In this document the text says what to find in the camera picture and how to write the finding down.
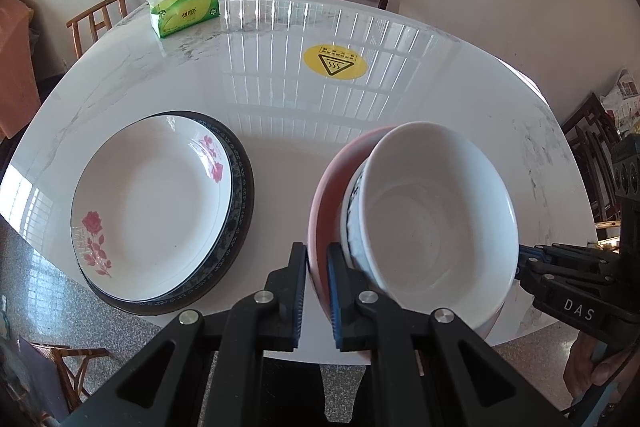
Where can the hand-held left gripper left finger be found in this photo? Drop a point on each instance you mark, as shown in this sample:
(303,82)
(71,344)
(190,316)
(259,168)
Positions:
(300,294)

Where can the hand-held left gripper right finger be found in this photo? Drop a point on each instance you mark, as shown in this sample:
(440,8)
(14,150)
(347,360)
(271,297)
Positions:
(334,304)

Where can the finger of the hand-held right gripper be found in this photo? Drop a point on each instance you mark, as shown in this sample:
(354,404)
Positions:
(545,271)
(560,252)

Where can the white ribbed bowl teal band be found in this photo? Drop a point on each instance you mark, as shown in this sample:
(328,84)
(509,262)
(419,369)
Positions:
(350,217)

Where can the white bowl with pink band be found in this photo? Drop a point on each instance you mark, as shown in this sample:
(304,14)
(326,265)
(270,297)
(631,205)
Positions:
(440,232)

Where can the dark blue patterned plate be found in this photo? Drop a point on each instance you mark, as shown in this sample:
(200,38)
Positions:
(242,197)

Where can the white pink-flower plate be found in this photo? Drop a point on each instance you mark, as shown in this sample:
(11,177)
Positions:
(150,207)

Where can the person's right hand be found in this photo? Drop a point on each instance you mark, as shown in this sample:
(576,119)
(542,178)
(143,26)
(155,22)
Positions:
(580,367)

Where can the dark carved wooden chair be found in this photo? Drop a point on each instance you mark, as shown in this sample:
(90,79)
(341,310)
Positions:
(592,147)

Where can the newspaper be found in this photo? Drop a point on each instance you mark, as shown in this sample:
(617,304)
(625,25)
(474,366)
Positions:
(625,102)

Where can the yellow warning sticker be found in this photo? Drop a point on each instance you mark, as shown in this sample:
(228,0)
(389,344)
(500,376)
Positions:
(335,62)

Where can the brown wooden chair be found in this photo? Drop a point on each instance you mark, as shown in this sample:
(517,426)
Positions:
(70,372)

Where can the green tissue pack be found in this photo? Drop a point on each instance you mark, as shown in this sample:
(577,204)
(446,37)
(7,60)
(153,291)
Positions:
(185,9)

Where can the light wooden chair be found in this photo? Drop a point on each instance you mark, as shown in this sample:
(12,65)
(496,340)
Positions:
(97,19)

